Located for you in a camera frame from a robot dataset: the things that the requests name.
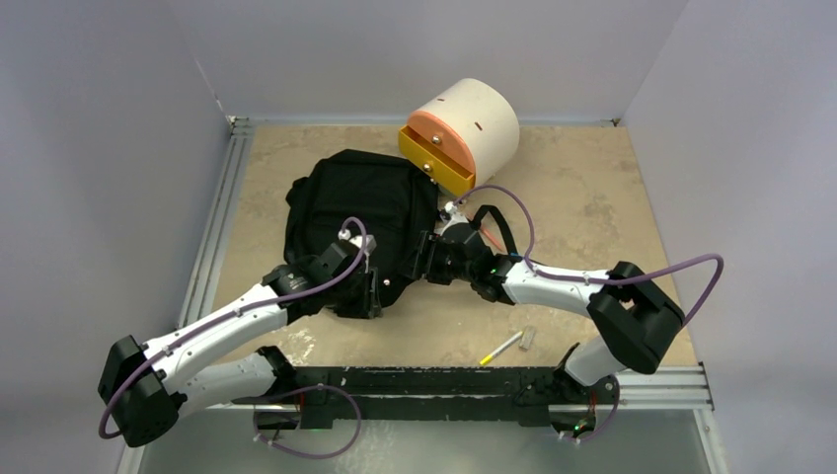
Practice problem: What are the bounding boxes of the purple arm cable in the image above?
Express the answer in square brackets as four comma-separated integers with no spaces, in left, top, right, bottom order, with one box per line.
[451,184,725,446]
[98,215,369,461]

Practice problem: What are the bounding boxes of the yellow white marker pen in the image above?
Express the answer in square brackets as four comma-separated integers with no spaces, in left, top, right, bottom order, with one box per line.
[479,331,524,366]

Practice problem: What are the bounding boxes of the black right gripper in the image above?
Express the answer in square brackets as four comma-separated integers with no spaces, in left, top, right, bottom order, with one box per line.
[398,231,475,286]

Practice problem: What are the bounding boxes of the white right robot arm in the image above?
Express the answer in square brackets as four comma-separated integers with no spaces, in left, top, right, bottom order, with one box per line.
[404,223,685,402]

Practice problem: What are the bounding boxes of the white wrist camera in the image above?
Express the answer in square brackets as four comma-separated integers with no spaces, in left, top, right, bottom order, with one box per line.
[338,229,377,258]
[440,201,469,227]

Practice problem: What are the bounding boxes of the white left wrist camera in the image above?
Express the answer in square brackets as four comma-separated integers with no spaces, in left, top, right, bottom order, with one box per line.
[338,229,377,258]

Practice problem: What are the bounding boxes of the orange pen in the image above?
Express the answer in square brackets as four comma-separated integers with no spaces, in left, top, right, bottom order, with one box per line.
[480,226,506,253]

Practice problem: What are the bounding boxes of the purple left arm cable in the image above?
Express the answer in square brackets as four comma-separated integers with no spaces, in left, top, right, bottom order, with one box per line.
[98,215,369,461]

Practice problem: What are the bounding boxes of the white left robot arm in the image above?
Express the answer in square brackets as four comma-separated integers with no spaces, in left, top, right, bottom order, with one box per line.
[98,235,377,447]

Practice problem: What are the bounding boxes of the grey marker cap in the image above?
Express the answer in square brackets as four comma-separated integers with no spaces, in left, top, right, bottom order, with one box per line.
[518,326,536,351]

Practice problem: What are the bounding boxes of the cream cylindrical drawer box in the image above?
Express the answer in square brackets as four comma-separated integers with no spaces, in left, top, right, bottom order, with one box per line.
[403,78,520,188]

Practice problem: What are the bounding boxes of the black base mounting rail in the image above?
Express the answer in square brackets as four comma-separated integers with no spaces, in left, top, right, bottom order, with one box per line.
[253,366,617,431]

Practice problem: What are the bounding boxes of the aluminium table frame rail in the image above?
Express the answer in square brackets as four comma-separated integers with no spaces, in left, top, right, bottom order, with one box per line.
[117,116,257,474]

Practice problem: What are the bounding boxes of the black student backpack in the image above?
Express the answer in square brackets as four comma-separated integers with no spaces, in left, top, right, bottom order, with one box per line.
[283,149,517,314]

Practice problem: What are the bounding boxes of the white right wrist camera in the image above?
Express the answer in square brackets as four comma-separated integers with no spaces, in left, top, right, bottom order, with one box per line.
[440,201,469,227]

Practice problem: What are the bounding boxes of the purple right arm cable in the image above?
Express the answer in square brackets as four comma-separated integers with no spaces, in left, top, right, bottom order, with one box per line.
[451,184,725,446]

